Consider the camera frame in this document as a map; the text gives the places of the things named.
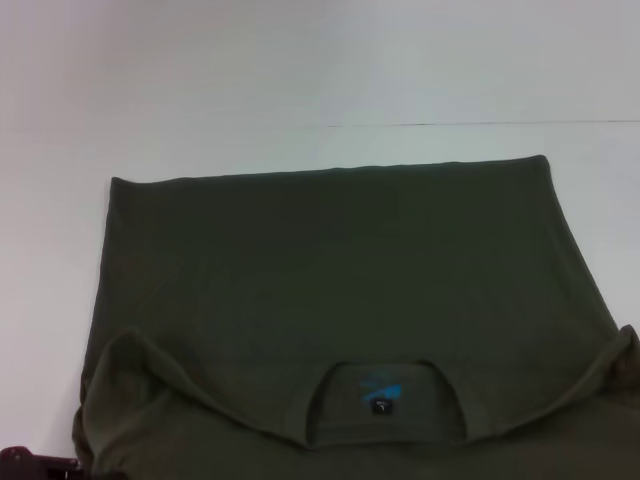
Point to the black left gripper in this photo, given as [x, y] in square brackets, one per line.
[20, 465]

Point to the dark green FREE t-shirt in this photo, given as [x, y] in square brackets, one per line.
[350, 275]

